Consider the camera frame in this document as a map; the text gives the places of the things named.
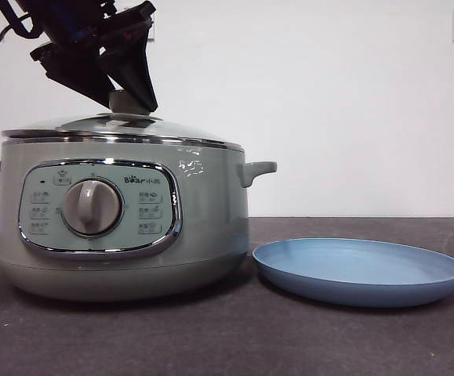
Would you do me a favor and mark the glass lid with green knob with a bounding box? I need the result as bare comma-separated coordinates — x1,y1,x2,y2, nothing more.
2,89,246,152

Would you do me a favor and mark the pale green electric steamer pot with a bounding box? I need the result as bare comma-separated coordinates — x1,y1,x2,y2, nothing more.
0,135,278,302

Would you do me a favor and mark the blue round plate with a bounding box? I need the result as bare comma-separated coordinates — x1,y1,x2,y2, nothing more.
252,237,454,308

